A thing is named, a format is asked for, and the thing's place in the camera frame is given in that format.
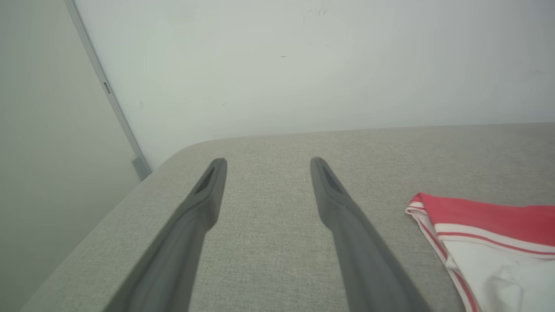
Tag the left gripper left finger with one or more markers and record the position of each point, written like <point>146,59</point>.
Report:
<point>173,260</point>

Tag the red and white garment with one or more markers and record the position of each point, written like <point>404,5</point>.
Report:
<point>498,251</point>

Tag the grey metal wall strip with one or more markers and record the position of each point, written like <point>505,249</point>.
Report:
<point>108,93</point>

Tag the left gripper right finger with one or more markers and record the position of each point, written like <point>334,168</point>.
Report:
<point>368,268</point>

